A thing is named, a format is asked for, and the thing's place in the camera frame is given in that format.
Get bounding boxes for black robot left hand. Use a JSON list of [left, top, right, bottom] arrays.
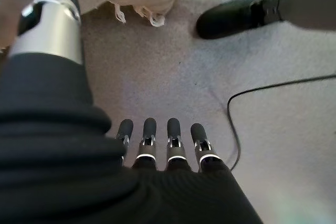
[[0, 0, 265, 224]]

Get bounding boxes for black robot left foot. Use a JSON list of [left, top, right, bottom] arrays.
[[195, 0, 286, 40]]

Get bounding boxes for black floor cable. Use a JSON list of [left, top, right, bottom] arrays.
[[227, 74, 336, 171]]

